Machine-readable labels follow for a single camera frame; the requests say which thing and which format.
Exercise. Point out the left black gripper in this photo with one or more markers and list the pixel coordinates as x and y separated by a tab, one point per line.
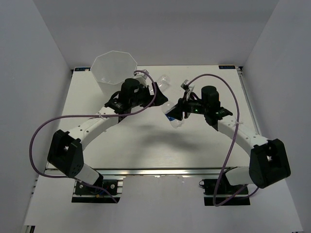
160	99

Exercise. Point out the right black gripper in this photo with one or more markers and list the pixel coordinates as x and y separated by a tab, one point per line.
176	112

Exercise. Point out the clear bottle blue cap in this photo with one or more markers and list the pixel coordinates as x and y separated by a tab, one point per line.
173	114

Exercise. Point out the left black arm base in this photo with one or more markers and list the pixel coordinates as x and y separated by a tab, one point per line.
109	192

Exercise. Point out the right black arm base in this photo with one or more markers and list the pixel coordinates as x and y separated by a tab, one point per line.
224	191

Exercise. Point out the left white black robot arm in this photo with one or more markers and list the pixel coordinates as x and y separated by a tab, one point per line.
66	150

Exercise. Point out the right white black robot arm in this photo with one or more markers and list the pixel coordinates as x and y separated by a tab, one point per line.
268	158

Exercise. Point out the white octagonal plastic bin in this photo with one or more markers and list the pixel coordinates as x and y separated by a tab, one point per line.
111	69

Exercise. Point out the clear crushed bottle no label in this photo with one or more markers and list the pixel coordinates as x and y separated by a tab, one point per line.
163	83

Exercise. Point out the right blue table sticker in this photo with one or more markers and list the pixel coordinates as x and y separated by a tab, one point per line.
226	67

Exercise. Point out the blue table sticker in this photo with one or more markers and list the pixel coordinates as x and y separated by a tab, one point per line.
80	69
226	67

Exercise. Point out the left blue table sticker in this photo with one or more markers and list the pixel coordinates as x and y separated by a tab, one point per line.
80	69

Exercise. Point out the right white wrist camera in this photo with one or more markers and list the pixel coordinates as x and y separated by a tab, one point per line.
186	86

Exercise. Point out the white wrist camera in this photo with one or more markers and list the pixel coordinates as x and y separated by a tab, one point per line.
141	77
186	86

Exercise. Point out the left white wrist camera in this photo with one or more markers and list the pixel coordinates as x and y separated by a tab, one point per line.
141	77

